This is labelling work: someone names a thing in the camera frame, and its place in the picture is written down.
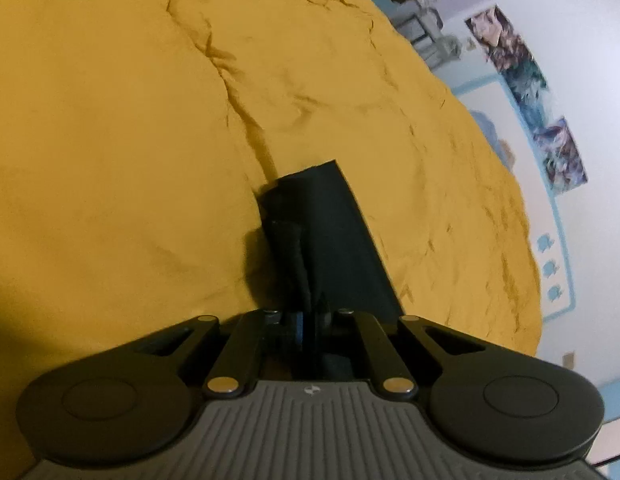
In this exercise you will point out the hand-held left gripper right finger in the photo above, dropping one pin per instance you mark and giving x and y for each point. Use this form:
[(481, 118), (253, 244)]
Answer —
[(315, 331)]

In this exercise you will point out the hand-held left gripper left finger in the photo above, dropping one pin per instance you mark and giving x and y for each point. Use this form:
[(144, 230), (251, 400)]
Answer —
[(296, 331)]

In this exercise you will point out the black pants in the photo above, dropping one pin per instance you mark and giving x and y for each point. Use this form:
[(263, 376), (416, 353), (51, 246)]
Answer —
[(320, 230)]

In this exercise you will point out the white blue bed headboard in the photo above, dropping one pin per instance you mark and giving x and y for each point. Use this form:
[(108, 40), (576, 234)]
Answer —
[(549, 220)]

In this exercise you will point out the blue printed pillow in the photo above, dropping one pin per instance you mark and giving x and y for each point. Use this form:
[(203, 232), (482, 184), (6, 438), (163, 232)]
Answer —
[(492, 135)]

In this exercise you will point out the yellow blanket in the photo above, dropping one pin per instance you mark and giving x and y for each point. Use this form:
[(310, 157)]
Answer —
[(115, 135)]

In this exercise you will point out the grey metal rack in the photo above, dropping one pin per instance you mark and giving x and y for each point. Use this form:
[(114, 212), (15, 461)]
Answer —
[(422, 25)]

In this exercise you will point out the beige wall socket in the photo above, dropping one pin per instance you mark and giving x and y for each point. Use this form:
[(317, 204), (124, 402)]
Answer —
[(569, 361)]

